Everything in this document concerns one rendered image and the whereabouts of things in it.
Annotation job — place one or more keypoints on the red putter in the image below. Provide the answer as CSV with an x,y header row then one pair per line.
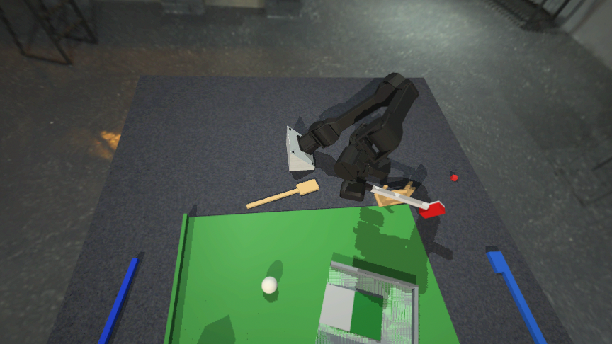
x,y
425,209

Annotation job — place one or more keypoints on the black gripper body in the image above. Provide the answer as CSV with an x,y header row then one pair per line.
x,y
354,189

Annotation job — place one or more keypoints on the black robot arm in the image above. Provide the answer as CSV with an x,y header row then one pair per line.
x,y
395,92

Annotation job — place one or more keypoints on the white golf ball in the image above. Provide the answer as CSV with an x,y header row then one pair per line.
x,y
269,285

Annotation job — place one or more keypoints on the green flat mat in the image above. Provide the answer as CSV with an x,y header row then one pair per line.
x,y
227,257

